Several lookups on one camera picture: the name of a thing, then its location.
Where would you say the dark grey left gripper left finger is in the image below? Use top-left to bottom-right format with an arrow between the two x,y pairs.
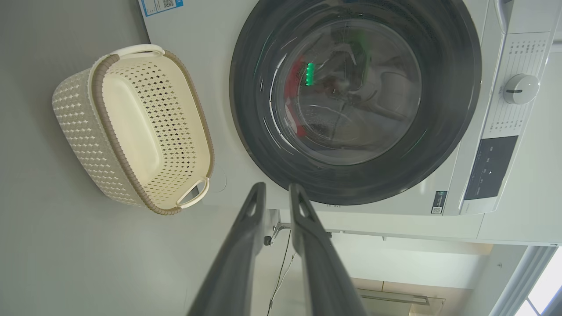
188,182 -> 267,316

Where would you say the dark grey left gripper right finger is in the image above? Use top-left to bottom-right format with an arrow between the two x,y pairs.
289,183 -> 367,316

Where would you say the metal cart leg with caster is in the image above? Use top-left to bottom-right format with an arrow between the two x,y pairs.
263,222 -> 527,290

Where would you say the black round glass washer door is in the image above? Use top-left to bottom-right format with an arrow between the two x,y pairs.
229,0 -> 482,206

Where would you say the white front-load washing machine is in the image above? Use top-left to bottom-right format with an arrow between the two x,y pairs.
138,0 -> 562,246

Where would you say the white washing machine dial knob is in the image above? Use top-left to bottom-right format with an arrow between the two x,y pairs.
503,74 -> 540,105

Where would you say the dark washing machine display panel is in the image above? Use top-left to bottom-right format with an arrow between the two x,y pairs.
464,135 -> 519,201

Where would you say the cream perforated laundry basket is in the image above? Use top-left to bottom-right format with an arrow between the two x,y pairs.
52,44 -> 215,215

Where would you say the black floor cable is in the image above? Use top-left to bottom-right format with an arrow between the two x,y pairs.
267,229 -> 292,316

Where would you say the blue energy label sticker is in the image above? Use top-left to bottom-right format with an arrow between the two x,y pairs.
139,0 -> 184,17

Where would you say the wooden room door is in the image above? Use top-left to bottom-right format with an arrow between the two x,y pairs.
351,279 -> 446,316

